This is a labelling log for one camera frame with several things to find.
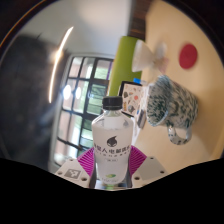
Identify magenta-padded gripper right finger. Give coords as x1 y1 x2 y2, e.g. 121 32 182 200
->
127 144 169 189

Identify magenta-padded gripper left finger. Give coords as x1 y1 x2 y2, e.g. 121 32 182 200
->
54 147 98 189

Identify clear black-capped water bottle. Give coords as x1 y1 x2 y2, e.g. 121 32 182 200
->
90 95 135 191

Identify green speckled ceramic mug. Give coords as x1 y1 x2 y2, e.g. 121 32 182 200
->
145 74 200 146

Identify black pendant lamps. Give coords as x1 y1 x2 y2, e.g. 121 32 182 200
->
61 83 84 101

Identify curved linear ceiling light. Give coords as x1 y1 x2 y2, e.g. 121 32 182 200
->
47 25 75 105

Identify white ceramic bowl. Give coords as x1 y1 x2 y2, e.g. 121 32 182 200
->
130 39 168 74

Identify green upholstered booth backrest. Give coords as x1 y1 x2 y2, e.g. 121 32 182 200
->
107 35 143 98

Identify flat round red coaster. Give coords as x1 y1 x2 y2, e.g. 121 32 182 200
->
178 42 199 71

